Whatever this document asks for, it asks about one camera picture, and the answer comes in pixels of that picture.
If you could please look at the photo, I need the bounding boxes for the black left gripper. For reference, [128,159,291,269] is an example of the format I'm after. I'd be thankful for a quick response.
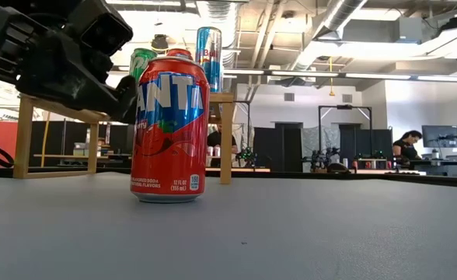
[16,0,139,125]

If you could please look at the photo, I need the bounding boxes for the green Sprite can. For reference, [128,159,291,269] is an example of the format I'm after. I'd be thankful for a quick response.
[129,47,159,83]

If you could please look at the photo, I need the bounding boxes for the red Fanta strawberry can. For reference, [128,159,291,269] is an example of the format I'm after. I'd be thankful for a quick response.
[166,47,194,62]
[130,55,211,205]

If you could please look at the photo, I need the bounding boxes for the blue silver Red Bull can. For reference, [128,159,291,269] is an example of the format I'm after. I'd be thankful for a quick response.
[195,26,224,93]

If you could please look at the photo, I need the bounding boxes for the wooden slatted shelf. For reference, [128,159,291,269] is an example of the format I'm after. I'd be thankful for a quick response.
[12,91,235,186]

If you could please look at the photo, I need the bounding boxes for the black partition panel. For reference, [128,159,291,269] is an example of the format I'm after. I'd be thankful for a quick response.
[30,120,136,156]

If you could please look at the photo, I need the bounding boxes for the stacked boxes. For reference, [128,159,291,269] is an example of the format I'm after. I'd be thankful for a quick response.
[72,135,115,158]

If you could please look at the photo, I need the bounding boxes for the red panel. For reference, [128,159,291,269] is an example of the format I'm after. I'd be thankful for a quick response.
[0,120,19,169]

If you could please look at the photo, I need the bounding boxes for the black double door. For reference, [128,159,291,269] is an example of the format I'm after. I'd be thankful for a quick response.
[253,122,303,173]

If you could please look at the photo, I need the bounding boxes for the ceiling light strip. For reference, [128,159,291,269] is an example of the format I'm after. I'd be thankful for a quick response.
[344,72,412,81]
[270,69,340,78]
[417,75,457,84]

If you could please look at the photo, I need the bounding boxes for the black screen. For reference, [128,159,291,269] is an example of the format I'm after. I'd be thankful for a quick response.
[354,128,394,159]

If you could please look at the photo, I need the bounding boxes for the grey air handling unit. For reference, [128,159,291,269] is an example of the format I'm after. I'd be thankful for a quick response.
[343,17,424,44]

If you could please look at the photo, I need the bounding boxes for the seated person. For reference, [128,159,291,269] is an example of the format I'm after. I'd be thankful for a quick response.
[392,130,424,163]

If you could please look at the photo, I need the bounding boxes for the computer monitor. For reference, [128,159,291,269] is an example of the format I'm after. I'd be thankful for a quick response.
[421,124,457,149]

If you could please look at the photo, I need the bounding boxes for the yellow cable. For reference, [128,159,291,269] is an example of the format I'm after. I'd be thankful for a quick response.
[40,110,53,168]

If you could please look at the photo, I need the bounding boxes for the yellow hanging cord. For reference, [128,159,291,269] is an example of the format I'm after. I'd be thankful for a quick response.
[328,56,337,97]

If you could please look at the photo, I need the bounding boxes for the black metal frame stand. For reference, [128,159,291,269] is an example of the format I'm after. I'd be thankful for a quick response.
[318,103,373,160]

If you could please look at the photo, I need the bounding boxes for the silver ventilation duct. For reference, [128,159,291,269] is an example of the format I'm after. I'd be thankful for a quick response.
[290,0,369,71]

